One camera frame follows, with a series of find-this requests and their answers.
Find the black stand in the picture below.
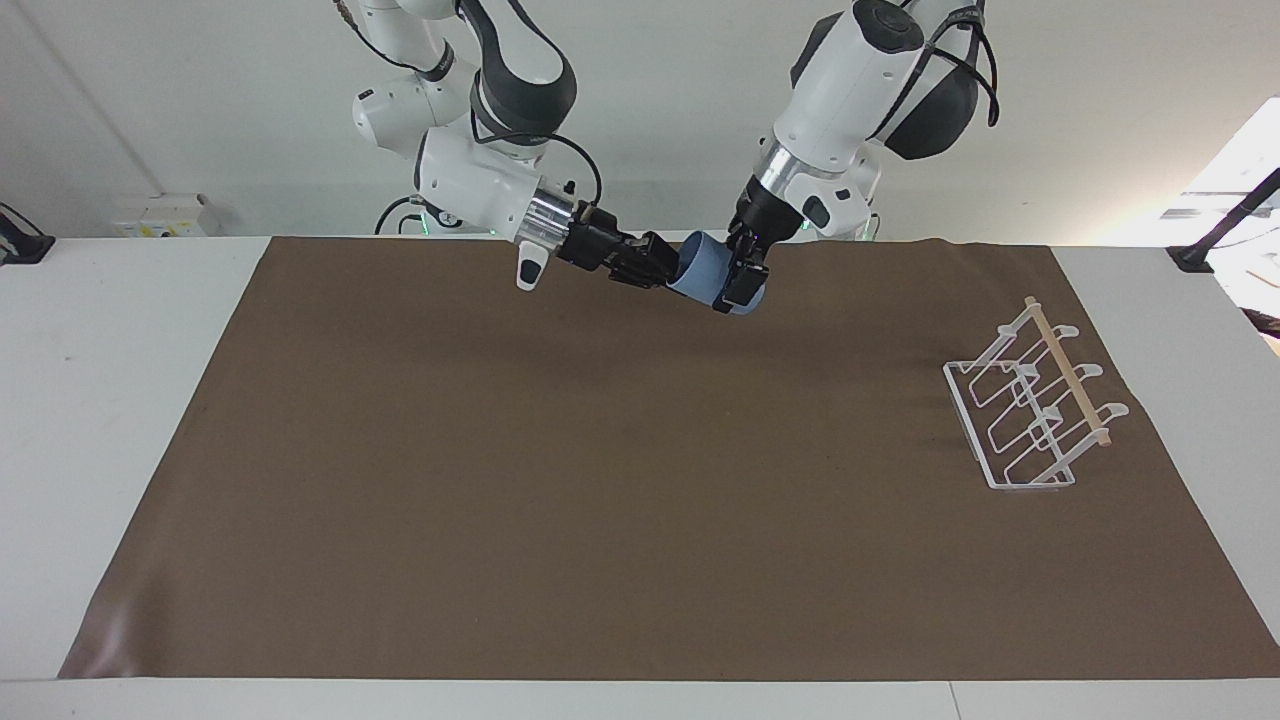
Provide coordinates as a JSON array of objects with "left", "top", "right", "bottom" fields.
[
  {"left": 1166, "top": 167, "right": 1280, "bottom": 274},
  {"left": 0, "top": 202, "right": 57, "bottom": 267}
]

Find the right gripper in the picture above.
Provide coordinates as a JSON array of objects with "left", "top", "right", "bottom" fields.
[{"left": 555, "top": 204, "right": 683, "bottom": 292}]

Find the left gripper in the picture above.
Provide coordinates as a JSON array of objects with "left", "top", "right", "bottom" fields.
[{"left": 712, "top": 177, "right": 798, "bottom": 315}]

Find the white wall socket box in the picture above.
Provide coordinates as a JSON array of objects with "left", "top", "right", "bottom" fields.
[{"left": 111, "top": 192, "right": 222, "bottom": 239}]

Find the black cable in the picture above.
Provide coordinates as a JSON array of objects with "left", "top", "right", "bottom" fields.
[
  {"left": 866, "top": 0, "right": 1002, "bottom": 143},
  {"left": 468, "top": 128, "right": 606, "bottom": 225},
  {"left": 374, "top": 194, "right": 433, "bottom": 238}
]

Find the white wire cup holder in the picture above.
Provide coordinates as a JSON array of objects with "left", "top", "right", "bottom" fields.
[{"left": 942, "top": 295, "right": 1132, "bottom": 494}]

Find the blue cup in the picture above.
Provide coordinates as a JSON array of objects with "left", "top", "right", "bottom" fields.
[{"left": 664, "top": 231, "right": 769, "bottom": 317}]

